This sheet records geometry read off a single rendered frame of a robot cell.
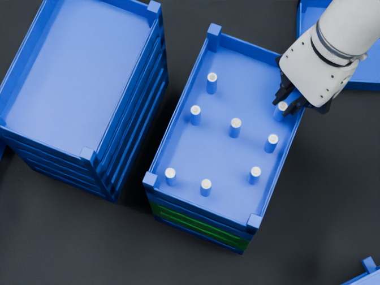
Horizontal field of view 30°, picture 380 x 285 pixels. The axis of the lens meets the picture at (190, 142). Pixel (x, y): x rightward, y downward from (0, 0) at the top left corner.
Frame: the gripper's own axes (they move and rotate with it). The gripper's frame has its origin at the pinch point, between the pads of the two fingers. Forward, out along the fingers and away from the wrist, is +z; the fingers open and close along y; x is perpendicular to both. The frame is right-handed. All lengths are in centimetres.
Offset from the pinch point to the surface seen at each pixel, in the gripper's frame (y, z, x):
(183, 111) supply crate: 11.2, 12.2, 9.3
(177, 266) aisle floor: -6.8, 48.3, 10.2
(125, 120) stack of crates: 17.6, 20.2, 14.9
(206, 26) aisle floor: 32, 32, -25
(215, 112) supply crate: 7.5, 10.4, 5.4
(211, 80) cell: 10.9, 4.0, 6.5
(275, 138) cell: -3.5, 3.0, 5.0
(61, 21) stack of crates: 38.4, 15.1, 15.5
